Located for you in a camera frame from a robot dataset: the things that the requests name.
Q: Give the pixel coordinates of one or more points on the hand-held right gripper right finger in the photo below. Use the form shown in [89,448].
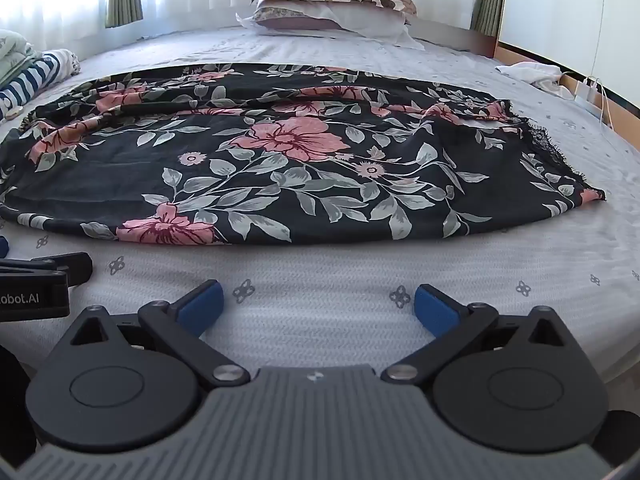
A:
[436,310]

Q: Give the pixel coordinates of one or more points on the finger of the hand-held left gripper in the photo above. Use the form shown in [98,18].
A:
[3,246]
[65,266]

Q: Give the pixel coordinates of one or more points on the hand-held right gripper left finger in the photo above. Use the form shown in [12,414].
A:
[202,305]

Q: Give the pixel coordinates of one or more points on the black floral pants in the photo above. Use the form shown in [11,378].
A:
[280,185]

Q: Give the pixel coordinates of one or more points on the bed with grey patterned sheet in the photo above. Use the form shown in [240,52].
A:
[320,270]

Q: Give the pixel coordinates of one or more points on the oval cream controller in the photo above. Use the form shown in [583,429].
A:
[13,112]

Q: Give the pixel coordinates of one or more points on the green folded quilt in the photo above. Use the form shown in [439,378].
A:
[15,55]

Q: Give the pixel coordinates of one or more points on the white crumpled cloth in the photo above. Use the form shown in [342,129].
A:
[530,72]

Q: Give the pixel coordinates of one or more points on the white charger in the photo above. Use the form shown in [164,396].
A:
[587,91]

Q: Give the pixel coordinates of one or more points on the pink pillow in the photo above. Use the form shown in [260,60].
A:
[300,22]

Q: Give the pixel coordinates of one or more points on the wooden bed frame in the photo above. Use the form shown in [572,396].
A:
[625,110]

